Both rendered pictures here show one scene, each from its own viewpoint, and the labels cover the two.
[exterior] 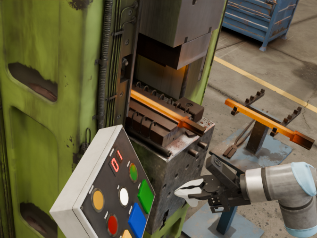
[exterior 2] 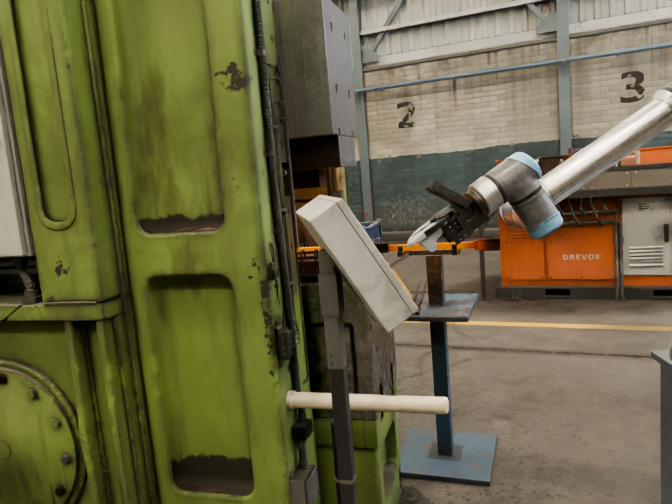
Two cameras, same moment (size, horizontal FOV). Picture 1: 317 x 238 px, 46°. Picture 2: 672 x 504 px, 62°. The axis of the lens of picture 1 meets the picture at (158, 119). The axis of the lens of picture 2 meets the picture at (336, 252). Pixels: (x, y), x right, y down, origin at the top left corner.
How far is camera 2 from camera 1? 89 cm
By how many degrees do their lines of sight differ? 29
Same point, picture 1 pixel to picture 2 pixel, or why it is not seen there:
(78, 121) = (260, 229)
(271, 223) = (497, 426)
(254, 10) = not seen: hidden behind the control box
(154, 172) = (352, 313)
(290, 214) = (531, 204)
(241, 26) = not seen: hidden behind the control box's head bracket
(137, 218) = not seen: hidden behind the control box
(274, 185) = (503, 176)
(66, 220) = (331, 225)
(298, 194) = (528, 175)
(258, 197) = (494, 196)
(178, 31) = (332, 115)
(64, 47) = (227, 142)
